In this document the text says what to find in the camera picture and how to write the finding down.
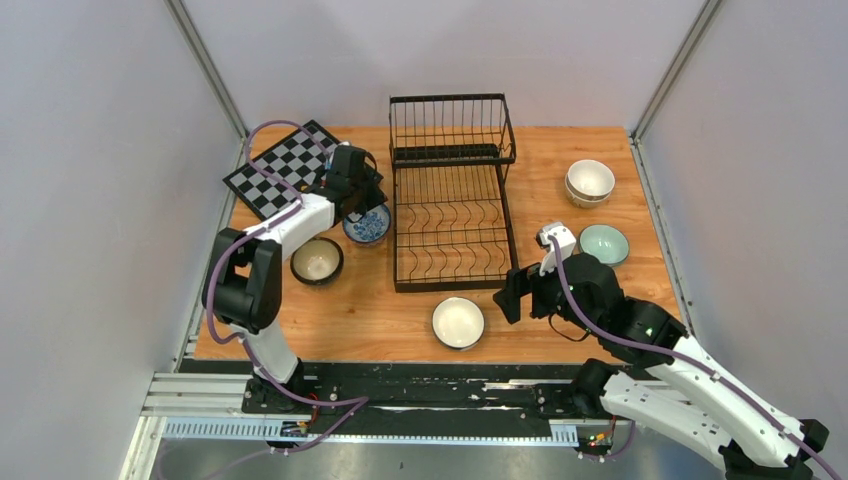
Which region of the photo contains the white green striped bowl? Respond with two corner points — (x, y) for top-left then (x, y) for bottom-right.
(578, 224), (630, 266)

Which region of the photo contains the teal glazed bowl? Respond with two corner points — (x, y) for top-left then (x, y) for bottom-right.
(431, 297), (486, 351)

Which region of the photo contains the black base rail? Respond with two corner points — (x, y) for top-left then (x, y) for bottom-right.
(139, 360), (743, 446)

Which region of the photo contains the blue floral white bowl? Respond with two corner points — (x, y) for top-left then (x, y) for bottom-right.
(342, 204), (391, 246)

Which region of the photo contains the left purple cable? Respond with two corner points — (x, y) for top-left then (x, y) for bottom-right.
(201, 119), (369, 458)

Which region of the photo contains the cream white bowl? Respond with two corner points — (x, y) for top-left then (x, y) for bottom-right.
(564, 159), (616, 209)

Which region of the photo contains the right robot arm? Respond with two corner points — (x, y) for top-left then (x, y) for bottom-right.
(493, 253), (839, 479)

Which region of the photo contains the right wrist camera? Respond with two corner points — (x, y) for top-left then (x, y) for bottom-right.
(536, 221), (577, 276)

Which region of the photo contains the dark blue bowl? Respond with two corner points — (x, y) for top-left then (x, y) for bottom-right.
(290, 237), (344, 287)

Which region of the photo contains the black wire dish rack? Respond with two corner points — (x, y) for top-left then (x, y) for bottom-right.
(388, 93), (517, 293)

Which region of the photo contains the checkered board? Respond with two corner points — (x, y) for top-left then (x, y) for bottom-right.
(222, 120), (341, 220)

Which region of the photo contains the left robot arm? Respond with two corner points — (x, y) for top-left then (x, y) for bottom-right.
(202, 145), (386, 413)

